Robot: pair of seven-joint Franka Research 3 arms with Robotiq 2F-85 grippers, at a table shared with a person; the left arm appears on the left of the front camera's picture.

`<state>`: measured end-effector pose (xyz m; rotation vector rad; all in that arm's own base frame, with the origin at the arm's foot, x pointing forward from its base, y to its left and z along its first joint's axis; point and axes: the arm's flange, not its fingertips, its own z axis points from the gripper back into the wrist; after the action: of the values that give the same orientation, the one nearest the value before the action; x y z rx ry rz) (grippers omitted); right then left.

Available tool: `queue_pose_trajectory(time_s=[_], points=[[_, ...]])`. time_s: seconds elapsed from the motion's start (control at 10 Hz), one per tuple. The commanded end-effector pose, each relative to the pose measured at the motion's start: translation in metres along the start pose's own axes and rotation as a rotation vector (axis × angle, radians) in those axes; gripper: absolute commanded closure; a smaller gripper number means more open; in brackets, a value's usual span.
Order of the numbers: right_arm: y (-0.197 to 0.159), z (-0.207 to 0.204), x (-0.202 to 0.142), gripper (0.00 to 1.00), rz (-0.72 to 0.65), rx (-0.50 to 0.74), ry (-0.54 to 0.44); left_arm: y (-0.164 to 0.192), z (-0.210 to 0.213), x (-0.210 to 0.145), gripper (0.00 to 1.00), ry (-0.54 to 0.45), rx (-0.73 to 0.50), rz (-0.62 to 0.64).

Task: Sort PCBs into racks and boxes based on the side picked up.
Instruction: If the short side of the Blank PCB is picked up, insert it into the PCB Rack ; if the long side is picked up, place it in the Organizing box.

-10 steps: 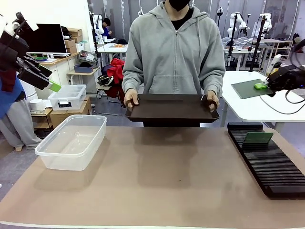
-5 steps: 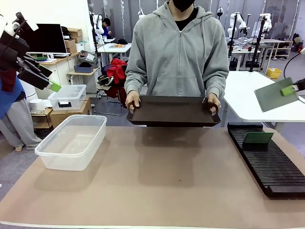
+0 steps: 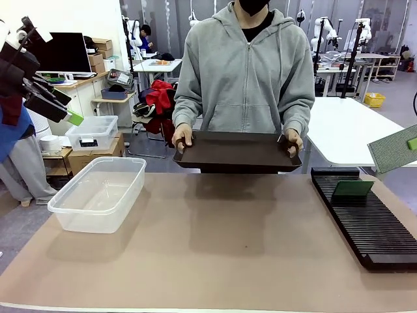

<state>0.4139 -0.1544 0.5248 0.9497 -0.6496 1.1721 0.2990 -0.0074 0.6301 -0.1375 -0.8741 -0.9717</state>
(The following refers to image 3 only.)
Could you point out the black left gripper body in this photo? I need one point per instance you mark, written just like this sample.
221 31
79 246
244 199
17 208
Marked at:
16 71

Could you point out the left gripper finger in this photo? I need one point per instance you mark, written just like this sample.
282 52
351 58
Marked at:
49 109
52 91

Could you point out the green PCB board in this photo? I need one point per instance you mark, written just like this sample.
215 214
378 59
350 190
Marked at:
391 150
353 189

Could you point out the dark brown serving tray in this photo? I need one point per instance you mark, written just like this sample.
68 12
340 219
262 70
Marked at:
234 150

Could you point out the person's left forearm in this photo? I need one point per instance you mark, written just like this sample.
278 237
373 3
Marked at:
298 114

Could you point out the person's right forearm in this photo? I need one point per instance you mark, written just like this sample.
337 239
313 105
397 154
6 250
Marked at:
185 107

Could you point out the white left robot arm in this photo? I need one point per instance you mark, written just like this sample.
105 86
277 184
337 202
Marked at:
13 39

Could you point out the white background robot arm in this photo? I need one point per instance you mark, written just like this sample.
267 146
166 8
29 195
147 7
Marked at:
315 40
137 36
366 31

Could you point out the person's left hand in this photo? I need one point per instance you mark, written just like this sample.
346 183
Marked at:
294 137

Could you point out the person's right hand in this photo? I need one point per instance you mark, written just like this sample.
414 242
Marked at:
182 133

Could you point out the green shallow tray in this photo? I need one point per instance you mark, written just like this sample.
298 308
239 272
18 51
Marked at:
57 79

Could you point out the white desk wooden top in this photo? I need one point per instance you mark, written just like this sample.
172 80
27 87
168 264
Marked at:
81 98

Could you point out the white round container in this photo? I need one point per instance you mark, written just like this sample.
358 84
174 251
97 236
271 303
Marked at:
50 143

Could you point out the black computer monitor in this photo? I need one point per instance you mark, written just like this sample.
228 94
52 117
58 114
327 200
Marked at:
65 52

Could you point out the small wooden shelf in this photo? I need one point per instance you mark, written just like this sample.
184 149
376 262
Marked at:
57 153

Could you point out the clear lidded storage bin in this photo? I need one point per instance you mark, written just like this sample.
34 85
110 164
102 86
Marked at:
94 130

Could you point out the small cardboard box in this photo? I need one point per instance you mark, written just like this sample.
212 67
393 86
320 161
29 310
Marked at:
95 59
102 44

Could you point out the yellow plastic crate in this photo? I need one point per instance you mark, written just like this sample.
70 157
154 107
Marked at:
374 100

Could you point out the grey plastic bin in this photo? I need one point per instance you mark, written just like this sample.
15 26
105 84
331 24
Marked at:
114 94

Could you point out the small side table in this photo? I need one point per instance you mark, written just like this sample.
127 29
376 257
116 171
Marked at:
114 101

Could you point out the person in blue top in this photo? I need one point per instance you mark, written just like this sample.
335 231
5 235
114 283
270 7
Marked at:
29 169

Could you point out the large cardboard box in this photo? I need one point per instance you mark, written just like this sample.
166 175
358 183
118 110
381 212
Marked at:
97 158

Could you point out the black crate with label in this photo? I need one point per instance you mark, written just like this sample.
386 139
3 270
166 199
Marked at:
122 78

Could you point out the large white table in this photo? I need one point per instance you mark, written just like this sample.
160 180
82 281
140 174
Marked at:
342 130

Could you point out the black slotted PCB rack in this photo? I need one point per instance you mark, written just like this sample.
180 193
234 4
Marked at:
374 228

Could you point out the wooden shelf table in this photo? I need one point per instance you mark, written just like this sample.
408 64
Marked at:
381 56

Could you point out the black tripod stand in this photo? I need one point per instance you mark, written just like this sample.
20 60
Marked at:
350 71

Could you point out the red clothes pile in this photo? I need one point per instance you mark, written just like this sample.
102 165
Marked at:
159 94

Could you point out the seated person in blue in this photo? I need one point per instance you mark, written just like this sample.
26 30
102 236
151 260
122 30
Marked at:
146 36

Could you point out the white background desk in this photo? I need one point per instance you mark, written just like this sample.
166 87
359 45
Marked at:
329 71

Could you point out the tray with orange items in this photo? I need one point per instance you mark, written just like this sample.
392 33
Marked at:
161 62

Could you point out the white background table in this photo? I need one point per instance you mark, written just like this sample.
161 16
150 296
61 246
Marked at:
163 67

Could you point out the clear plastic tub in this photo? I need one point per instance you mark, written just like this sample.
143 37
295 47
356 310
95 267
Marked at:
97 213

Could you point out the person in grey hoodie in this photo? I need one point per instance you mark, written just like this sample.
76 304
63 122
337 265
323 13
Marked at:
241 81

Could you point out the black face mask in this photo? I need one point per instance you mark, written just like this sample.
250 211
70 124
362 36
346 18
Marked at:
252 6

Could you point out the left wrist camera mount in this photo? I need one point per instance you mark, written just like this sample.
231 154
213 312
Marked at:
44 34

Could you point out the metal frame chair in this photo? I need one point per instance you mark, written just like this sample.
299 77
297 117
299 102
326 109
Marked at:
146 132

